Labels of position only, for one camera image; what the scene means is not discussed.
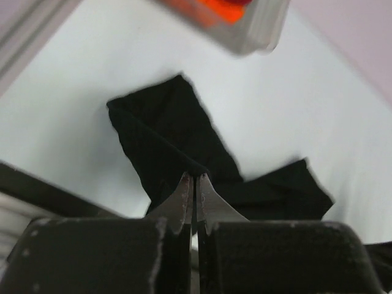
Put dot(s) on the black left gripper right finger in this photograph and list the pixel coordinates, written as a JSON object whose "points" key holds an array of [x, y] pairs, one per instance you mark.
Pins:
{"points": [[237, 255]]}

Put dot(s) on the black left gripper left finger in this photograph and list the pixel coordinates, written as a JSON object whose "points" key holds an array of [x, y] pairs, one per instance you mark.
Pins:
{"points": [[107, 255]]}

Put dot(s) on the black t-shirt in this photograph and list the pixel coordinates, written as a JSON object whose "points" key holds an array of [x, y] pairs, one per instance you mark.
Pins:
{"points": [[165, 133]]}

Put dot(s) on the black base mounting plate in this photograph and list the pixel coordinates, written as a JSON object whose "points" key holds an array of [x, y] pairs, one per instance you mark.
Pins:
{"points": [[27, 188]]}

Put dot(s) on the clear plastic bin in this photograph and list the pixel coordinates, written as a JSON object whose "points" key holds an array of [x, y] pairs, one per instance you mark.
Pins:
{"points": [[259, 29]]}

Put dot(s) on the orange t-shirt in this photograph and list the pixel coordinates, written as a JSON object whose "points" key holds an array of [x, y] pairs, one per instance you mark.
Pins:
{"points": [[220, 7]]}

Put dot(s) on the aluminium frame rail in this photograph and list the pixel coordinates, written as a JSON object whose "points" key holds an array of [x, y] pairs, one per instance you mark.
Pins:
{"points": [[24, 32]]}

